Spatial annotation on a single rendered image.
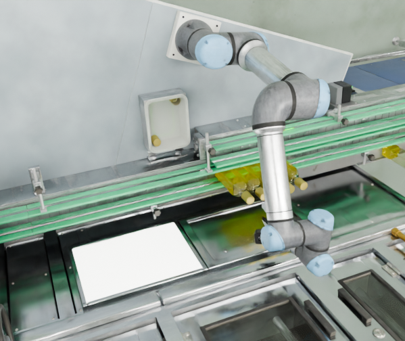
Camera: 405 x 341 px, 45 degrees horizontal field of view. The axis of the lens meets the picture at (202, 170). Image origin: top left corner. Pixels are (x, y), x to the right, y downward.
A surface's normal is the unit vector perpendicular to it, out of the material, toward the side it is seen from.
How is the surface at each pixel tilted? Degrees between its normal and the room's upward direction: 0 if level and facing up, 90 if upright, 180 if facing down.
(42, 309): 90
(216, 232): 90
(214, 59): 7
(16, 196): 90
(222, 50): 7
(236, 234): 90
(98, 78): 0
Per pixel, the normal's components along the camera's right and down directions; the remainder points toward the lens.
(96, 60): 0.37, 0.42
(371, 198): -0.06, -0.88
